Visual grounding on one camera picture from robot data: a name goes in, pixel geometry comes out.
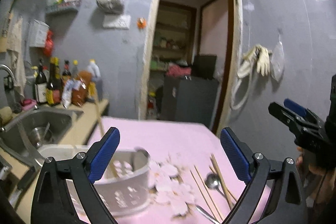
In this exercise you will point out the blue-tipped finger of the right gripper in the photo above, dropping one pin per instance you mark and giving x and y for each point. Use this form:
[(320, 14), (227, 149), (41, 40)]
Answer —
[(298, 109)]

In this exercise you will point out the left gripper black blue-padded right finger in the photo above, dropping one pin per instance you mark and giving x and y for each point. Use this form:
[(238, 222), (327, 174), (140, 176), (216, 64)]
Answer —
[(285, 203)]

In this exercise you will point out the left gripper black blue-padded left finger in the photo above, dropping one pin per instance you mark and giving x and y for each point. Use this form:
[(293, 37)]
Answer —
[(52, 201)]

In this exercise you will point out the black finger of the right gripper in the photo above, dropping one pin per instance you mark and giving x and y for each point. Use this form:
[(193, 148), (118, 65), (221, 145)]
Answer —
[(304, 130)]

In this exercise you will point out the white plastic utensil caddy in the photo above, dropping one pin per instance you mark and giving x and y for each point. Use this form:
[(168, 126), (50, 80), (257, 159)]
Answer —
[(124, 195)]

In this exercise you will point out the silver spoon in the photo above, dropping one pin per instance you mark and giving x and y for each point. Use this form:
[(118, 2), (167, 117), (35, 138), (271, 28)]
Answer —
[(212, 182)]

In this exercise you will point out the long wooden chopstick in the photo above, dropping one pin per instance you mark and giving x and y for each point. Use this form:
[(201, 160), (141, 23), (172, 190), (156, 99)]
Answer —
[(206, 194)]

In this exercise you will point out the wooden chopstick pale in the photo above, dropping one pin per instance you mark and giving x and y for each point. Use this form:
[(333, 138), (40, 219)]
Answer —
[(99, 122)]

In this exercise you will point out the person's right hand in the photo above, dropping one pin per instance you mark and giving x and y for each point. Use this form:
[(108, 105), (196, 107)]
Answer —
[(324, 190)]

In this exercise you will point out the clear hanging plastic bag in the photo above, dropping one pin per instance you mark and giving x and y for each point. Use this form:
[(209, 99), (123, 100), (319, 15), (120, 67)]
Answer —
[(277, 61)]

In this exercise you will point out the steel bowl in sink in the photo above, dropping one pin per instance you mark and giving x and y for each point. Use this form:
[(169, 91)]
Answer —
[(40, 136)]

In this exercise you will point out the stainless steel sink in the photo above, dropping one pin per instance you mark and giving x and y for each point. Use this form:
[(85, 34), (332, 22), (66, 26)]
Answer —
[(60, 120)]

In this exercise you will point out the pink floral table mat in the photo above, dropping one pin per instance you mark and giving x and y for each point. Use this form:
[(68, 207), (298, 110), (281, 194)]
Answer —
[(187, 145)]

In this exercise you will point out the black monitor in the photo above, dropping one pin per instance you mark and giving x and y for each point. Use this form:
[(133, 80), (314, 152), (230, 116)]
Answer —
[(204, 66)]

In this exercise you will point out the brown sauce pouch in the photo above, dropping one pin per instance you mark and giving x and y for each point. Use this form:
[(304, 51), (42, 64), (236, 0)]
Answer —
[(80, 88)]

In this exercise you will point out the soy sauce bottle yellow label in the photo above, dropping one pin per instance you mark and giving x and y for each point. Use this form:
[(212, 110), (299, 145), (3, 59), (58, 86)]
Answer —
[(54, 86)]

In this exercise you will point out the dark grey cabinet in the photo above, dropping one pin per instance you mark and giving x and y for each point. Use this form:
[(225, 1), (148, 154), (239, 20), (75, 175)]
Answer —
[(188, 99)]

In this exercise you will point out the dark wine bottle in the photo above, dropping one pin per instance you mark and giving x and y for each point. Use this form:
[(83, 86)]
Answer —
[(40, 85)]

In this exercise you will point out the large oil jug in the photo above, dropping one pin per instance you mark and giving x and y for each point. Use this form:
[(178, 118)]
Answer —
[(95, 85)]

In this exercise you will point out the chrome sink faucet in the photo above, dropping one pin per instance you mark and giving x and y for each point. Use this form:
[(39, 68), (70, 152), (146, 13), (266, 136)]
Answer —
[(8, 85)]

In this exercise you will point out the dark sauce bottle red cap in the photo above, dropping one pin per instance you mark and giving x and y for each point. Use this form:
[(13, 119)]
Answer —
[(66, 75)]

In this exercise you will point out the red cloth pile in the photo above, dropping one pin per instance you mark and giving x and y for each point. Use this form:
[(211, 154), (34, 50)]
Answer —
[(175, 70)]

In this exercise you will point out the clear bottle yellow cap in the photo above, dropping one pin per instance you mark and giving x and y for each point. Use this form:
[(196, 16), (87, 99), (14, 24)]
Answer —
[(75, 69)]

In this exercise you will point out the wooden shelf unit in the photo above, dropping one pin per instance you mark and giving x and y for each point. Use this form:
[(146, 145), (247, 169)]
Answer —
[(174, 35)]

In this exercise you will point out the red plastic bag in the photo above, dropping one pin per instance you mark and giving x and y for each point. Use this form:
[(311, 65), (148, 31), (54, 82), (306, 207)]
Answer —
[(49, 44)]

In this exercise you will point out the hanging beige cloth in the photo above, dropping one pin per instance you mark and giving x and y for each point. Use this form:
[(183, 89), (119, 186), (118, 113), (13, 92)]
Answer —
[(14, 46)]

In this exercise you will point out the hanging wooden brush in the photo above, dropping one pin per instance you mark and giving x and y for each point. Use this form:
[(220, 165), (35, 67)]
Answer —
[(5, 28)]

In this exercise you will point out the rubber gloves on wall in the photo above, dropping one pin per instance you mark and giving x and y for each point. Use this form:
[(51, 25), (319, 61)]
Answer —
[(257, 57)]

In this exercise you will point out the wooden door frame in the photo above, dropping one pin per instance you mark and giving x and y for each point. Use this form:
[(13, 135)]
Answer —
[(235, 33)]

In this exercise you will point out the white square wall basket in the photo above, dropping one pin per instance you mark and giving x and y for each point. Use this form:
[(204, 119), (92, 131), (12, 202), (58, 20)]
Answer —
[(38, 32)]

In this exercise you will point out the orange wall hook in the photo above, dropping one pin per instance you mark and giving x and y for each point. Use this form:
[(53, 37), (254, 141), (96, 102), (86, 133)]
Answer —
[(141, 23)]

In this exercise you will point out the wall socket panel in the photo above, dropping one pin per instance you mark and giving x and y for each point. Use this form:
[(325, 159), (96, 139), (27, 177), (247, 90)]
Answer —
[(120, 22)]

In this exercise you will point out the grey wall shelf rack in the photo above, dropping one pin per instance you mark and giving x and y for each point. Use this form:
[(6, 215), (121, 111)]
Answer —
[(63, 7)]

